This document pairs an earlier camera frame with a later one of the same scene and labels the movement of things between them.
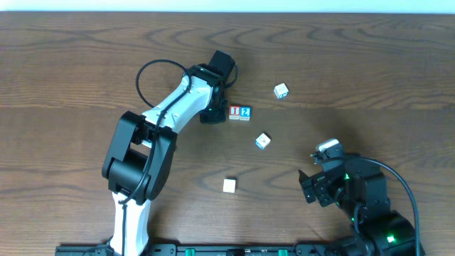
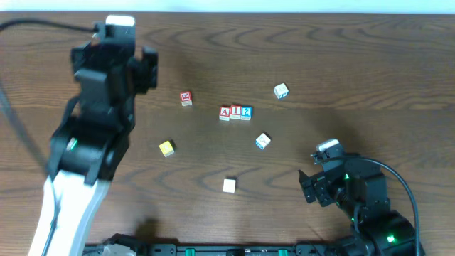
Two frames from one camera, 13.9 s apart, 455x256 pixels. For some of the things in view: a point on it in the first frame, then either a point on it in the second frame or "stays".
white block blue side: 281,90 stays
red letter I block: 234,112 stays
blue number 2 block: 245,113 stays
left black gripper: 213,116 -> 148,66
